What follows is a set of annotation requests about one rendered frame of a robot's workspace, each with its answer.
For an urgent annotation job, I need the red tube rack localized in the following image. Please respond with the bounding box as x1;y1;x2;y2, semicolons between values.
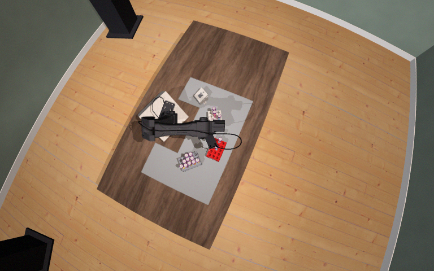
206;138;227;162

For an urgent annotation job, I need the cream square panel with done button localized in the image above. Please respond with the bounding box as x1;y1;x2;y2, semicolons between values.
194;88;208;105

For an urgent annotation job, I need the grey bench mat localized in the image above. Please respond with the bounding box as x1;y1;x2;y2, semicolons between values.
141;78;253;205

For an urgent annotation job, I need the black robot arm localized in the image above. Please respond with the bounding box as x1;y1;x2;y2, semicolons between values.
141;100;225;149

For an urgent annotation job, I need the white tube rack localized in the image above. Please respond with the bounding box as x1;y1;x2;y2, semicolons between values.
208;110;221;121

